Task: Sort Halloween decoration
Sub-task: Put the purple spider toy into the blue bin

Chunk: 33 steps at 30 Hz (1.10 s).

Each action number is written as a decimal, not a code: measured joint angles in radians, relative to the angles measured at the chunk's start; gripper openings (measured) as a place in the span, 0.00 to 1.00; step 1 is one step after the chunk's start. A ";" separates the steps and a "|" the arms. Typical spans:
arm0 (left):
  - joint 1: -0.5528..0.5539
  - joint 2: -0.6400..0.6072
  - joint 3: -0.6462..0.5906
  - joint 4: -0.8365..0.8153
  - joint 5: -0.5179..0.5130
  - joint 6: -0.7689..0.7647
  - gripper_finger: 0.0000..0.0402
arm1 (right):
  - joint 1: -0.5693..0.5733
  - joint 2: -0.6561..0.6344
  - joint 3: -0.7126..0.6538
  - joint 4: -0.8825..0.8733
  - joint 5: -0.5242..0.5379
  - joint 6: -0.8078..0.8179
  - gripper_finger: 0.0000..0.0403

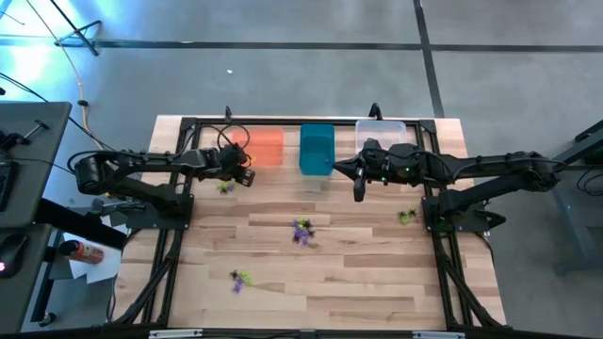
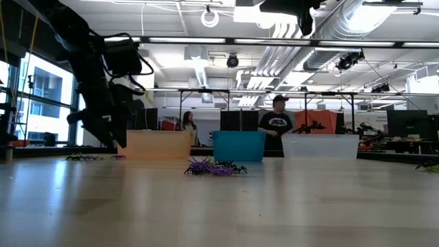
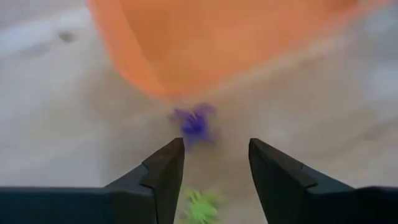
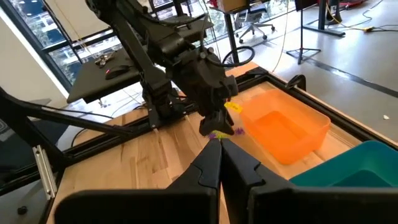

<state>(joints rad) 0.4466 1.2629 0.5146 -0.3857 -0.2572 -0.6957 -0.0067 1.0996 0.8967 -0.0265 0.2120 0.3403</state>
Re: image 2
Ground black equipment stand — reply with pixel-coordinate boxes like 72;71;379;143
0;102;19;147

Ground white cable coil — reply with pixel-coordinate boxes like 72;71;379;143
200;9;220;28

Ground black ceiling light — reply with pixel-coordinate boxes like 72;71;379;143
370;83;391;94

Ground clear plastic bin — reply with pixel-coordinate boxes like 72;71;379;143
281;133;360;159

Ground orange cloth panel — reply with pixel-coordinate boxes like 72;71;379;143
294;109;339;135

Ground orange translucent plastic bin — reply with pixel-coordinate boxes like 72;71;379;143
117;129;192;161

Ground black table frame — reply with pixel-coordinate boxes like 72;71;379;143
177;88;231;132
303;91;357;134

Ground large window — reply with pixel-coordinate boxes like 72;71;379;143
0;51;82;147

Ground teal plastic bin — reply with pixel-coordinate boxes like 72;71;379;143
211;130;267;163

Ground red cabinet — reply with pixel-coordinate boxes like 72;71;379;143
158;116;181;132

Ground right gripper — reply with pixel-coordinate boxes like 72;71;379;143
259;0;326;37

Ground person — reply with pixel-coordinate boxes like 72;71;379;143
180;110;200;147
257;95;295;152

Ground black ceiling camera rig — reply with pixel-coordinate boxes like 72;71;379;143
334;50;366;72

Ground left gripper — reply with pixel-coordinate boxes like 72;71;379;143
67;80;145;149

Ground yellow cable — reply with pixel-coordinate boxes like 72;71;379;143
16;13;39;114

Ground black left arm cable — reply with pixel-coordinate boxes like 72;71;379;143
88;32;155;97

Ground black double monitor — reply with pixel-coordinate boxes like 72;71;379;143
219;109;260;132

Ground black ceiling spotlight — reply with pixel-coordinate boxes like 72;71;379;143
226;53;240;69

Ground white ceiling pipes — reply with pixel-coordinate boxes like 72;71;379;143
255;20;311;78

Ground silver ventilation duct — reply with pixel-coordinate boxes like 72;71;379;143
303;0;401;71

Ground white ceiling panel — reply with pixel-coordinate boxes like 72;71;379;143
233;3;309;25

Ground overhead light bar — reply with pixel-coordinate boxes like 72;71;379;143
102;34;439;49

